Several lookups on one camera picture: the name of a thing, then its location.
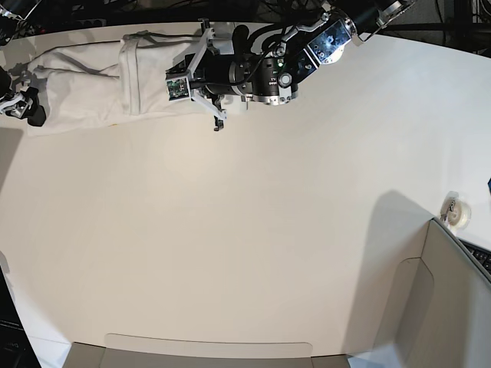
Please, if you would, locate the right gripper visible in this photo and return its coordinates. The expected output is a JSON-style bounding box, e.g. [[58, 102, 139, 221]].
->
[[1, 87, 46, 127]]

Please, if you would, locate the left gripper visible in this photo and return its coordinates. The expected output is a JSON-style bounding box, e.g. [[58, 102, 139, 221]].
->
[[166, 18, 227, 132]]

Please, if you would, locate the white printed t-shirt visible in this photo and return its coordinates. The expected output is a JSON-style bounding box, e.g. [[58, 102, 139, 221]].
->
[[24, 31, 204, 136]]

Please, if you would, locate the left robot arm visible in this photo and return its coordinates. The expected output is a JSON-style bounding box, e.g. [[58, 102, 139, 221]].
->
[[166, 1, 413, 131]]

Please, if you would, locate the grey cardboard box bottom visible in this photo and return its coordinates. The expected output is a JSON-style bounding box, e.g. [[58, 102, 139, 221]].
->
[[64, 333, 350, 367]]

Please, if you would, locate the grey cardboard box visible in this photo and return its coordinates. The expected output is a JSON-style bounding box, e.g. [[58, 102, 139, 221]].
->
[[394, 220, 490, 367], [64, 333, 350, 367]]

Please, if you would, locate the clear tape roll dispenser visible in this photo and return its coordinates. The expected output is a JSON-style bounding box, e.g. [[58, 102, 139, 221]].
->
[[440, 191, 472, 233]]

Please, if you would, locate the black keyboard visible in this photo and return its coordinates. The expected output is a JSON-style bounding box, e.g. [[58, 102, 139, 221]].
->
[[459, 238, 491, 274]]

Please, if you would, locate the grey cardboard box right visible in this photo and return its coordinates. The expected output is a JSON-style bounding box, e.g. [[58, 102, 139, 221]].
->
[[394, 220, 490, 367]]

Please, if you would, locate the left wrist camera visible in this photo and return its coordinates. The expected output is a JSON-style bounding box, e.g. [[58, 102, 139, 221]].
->
[[166, 76, 191, 101]]

